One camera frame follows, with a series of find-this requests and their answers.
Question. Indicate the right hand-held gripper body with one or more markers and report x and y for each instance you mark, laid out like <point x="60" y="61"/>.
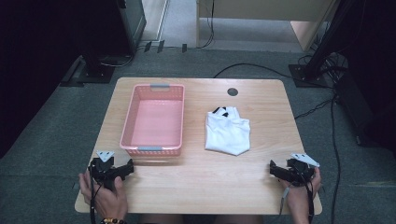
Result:
<point x="299" y="172"/>

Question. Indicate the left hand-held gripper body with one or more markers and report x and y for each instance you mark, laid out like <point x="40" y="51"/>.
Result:
<point x="102" y="169"/>

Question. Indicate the pink plastic basket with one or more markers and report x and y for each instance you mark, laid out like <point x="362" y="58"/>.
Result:
<point x="155" y="121"/>

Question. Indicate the white shirt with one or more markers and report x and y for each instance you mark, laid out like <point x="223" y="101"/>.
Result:
<point x="229" y="133"/>

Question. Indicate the person's right hand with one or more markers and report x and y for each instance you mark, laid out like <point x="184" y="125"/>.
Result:
<point x="299" y="197"/>

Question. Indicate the person's left hand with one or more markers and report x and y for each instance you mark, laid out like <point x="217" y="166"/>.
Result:
<point x="107" y="200"/>

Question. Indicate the person's legs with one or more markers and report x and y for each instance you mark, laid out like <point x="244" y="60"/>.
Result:
<point x="199" y="219"/>

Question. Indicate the grey round table grommet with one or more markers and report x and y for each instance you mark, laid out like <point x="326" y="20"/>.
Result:
<point x="232" y="91"/>

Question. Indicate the black stand with flat base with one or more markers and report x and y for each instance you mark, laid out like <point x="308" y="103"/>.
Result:
<point x="91" y="70"/>

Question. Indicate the dark curtain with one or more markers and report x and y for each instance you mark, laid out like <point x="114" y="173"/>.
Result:
<point x="37" y="46"/>

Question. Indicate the black monitor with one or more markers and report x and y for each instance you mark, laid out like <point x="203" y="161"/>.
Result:
<point x="132" y="25"/>

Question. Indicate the light wooden desk panel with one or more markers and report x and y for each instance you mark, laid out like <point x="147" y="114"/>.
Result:
<point x="264" y="9"/>

